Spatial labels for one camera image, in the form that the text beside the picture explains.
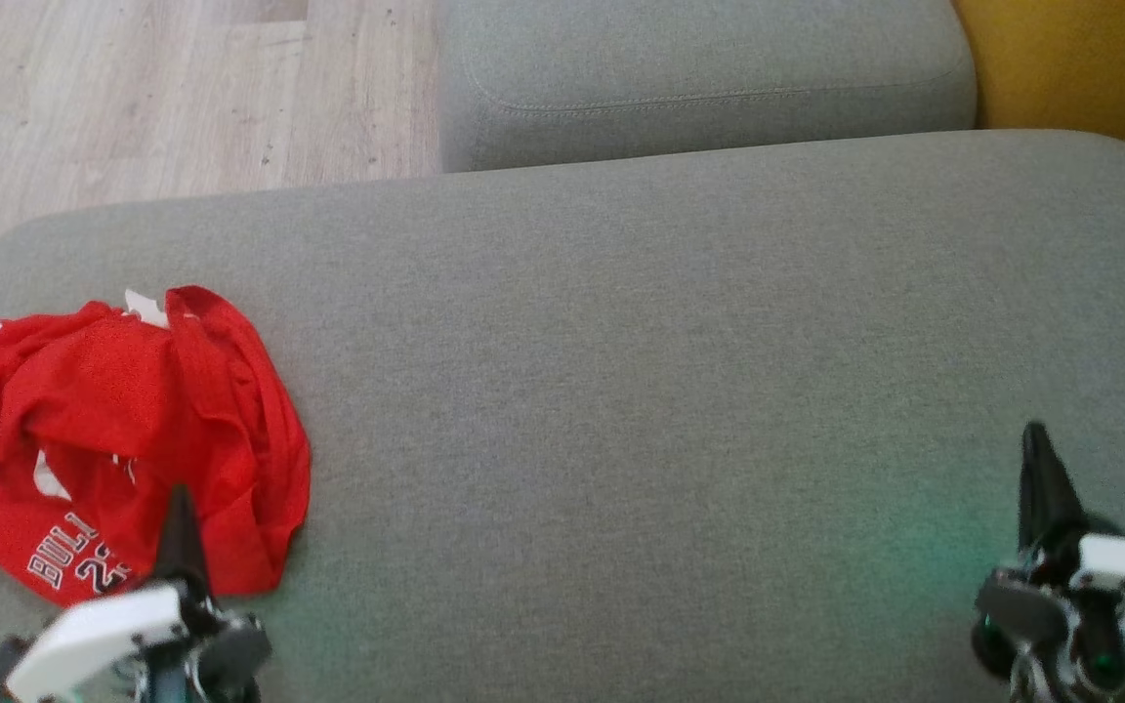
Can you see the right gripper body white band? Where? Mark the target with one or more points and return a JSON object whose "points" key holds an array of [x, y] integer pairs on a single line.
{"points": [[1119, 576]]}

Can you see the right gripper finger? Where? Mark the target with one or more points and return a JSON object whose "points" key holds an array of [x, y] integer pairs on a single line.
{"points": [[1046, 498]]}

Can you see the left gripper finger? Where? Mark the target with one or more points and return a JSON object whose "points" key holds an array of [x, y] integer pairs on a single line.
{"points": [[182, 547]]}

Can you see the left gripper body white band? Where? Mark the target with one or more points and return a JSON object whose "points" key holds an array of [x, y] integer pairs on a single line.
{"points": [[104, 635]]}

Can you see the red Bulls 23 jersey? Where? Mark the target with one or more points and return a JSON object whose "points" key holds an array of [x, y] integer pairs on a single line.
{"points": [[55, 410]]}

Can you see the large grey sofa seat cushion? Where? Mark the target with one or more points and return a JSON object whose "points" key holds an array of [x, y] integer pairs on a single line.
{"points": [[680, 391]]}

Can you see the yellow upholstered furniture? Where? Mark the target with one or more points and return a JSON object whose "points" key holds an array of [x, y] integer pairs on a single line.
{"points": [[1090, 68]]}

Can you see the small grey sofa cushion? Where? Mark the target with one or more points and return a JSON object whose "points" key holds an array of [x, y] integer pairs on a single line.
{"points": [[699, 68]]}

